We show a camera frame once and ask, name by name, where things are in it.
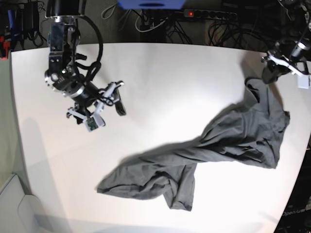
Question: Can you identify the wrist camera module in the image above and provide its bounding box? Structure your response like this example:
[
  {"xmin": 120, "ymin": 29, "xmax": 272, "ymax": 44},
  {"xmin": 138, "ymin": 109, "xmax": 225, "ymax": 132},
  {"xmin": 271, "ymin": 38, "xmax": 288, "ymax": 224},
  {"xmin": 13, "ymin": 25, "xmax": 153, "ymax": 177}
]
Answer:
[
  {"xmin": 83, "ymin": 115, "xmax": 105, "ymax": 132},
  {"xmin": 297, "ymin": 75, "xmax": 311, "ymax": 89}
]

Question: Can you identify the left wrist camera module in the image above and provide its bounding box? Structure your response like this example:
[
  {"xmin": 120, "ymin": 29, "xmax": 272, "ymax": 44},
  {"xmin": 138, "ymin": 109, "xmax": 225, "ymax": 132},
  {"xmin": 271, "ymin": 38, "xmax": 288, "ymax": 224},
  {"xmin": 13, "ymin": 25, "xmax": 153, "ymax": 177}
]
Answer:
[{"xmin": 297, "ymin": 75, "xmax": 311, "ymax": 89}]

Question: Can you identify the black power strip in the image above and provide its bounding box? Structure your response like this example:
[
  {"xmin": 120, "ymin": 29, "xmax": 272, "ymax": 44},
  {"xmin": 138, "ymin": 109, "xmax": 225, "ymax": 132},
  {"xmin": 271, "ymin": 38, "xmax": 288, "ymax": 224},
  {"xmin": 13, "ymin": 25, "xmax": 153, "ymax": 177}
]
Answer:
[{"xmin": 183, "ymin": 9, "xmax": 238, "ymax": 21}]

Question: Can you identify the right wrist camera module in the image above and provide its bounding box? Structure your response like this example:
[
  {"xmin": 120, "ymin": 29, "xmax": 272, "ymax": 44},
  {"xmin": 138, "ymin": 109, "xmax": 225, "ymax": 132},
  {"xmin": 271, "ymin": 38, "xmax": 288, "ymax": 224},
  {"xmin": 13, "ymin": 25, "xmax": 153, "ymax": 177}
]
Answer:
[{"xmin": 83, "ymin": 115, "xmax": 105, "ymax": 132}]

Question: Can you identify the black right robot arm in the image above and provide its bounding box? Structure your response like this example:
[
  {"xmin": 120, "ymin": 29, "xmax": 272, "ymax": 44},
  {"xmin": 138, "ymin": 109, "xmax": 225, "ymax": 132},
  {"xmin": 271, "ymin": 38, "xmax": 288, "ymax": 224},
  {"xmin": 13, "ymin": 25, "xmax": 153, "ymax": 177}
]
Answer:
[{"xmin": 45, "ymin": 0, "xmax": 126, "ymax": 132}]

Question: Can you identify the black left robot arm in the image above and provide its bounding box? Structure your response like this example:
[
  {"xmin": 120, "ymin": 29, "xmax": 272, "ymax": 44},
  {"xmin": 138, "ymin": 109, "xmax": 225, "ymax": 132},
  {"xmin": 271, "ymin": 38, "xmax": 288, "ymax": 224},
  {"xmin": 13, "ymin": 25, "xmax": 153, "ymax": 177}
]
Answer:
[{"xmin": 261, "ymin": 0, "xmax": 311, "ymax": 89}]

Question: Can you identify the red black object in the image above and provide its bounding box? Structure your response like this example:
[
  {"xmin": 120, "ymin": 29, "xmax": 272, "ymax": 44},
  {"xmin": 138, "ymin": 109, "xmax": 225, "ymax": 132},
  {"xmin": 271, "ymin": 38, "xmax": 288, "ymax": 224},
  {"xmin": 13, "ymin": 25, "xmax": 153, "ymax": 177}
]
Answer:
[{"xmin": 0, "ymin": 35, "xmax": 10, "ymax": 60}]

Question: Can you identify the blue box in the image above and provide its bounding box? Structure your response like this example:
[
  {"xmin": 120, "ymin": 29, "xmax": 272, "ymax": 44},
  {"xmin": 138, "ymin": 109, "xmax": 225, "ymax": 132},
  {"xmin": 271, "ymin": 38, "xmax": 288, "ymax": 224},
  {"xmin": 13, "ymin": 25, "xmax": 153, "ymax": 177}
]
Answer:
[{"xmin": 118, "ymin": 0, "xmax": 186, "ymax": 10}]

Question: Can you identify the dark grey t-shirt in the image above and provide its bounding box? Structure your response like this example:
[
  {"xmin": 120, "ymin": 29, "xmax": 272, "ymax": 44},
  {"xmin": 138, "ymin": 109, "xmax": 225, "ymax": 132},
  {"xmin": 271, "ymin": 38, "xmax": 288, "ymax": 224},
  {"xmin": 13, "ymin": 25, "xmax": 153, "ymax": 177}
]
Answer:
[{"xmin": 96, "ymin": 77, "xmax": 290, "ymax": 211}]

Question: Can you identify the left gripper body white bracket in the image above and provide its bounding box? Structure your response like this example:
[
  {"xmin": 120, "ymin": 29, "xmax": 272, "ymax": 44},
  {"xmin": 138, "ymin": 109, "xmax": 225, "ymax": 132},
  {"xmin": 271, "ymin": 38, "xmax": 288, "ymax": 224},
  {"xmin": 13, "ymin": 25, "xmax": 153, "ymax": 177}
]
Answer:
[{"xmin": 261, "ymin": 52, "xmax": 311, "ymax": 82}]

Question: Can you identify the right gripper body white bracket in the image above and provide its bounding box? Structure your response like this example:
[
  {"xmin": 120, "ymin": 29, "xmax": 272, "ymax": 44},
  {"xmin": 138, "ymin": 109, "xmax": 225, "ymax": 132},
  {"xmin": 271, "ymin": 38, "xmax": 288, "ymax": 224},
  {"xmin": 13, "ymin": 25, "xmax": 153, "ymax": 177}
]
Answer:
[{"xmin": 66, "ymin": 81, "xmax": 124, "ymax": 120}]

